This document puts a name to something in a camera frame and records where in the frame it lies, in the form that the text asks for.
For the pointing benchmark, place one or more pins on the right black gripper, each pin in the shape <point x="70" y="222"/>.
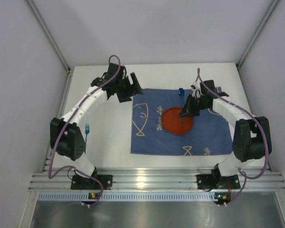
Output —
<point x="196" y="103"/>

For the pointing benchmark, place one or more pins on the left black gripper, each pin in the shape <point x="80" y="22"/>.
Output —
<point x="127" y="88"/>

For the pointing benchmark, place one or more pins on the blue metal spoon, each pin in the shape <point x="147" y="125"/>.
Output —
<point x="181" y="95"/>

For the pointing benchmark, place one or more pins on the red plate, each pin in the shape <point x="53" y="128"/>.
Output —
<point x="174" y="124"/>

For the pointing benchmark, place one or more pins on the blue fish placemat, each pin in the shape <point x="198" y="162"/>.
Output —
<point x="210" y="134"/>

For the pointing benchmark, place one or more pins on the blue metal fork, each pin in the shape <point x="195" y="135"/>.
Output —
<point x="87" y="131"/>

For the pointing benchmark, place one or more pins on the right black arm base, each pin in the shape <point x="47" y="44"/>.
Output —
<point x="207" y="182"/>

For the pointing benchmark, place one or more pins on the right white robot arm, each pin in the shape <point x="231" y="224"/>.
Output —
<point x="251" y="140"/>

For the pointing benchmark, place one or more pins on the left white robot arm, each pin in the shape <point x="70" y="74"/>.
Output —
<point x="68" y="133"/>

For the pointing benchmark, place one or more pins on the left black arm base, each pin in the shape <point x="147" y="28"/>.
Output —
<point x="81" y="183"/>

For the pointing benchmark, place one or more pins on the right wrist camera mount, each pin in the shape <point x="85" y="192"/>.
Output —
<point x="196" y="92"/>

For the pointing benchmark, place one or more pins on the aluminium mounting rail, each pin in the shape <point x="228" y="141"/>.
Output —
<point x="151" y="173"/>

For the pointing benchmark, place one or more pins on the slotted cable duct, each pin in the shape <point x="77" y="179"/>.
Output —
<point x="133" y="196"/>

